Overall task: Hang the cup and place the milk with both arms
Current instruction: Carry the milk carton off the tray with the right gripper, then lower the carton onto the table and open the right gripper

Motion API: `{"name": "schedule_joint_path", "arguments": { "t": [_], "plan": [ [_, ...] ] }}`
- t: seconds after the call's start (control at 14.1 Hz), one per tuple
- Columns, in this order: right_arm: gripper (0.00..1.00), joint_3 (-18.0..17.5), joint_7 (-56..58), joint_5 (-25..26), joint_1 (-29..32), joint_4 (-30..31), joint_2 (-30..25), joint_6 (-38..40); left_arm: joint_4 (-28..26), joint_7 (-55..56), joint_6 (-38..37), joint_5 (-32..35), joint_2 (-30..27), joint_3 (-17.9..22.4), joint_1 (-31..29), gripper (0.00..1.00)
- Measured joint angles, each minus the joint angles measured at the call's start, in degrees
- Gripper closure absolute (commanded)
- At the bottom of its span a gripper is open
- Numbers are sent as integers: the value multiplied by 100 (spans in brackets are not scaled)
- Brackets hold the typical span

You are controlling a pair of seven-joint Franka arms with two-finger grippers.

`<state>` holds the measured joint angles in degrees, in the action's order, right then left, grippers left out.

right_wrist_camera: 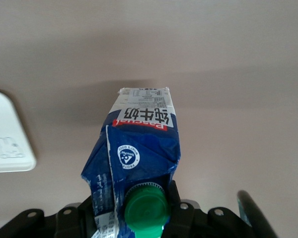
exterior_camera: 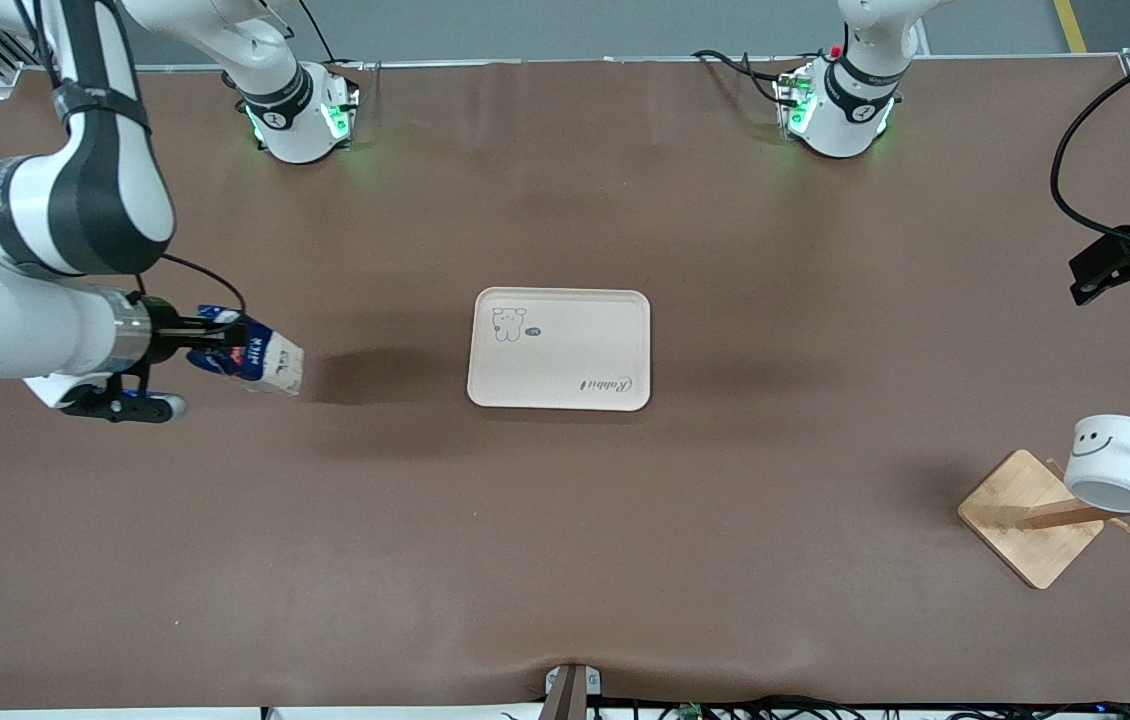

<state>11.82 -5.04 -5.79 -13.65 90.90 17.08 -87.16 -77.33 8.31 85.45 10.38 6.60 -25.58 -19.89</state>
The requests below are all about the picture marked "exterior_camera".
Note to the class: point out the brown table mat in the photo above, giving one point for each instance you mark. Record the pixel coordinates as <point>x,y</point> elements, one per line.
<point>225,550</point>

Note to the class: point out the cream tray with Rabbit print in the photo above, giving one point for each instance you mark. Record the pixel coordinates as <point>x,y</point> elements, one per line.
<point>575,350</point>

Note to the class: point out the blue milk carton green cap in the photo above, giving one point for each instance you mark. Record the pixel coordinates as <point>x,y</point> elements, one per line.
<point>275,365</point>

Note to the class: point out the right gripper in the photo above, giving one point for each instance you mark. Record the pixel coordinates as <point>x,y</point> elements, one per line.
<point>163,334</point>

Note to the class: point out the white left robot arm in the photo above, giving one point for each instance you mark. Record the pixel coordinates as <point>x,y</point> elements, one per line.
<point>845,120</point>

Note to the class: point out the wooden cup rack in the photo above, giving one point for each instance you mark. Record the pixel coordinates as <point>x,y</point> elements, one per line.
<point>1005,510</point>

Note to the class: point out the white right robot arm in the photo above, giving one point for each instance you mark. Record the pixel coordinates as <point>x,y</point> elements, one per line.
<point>25,320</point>

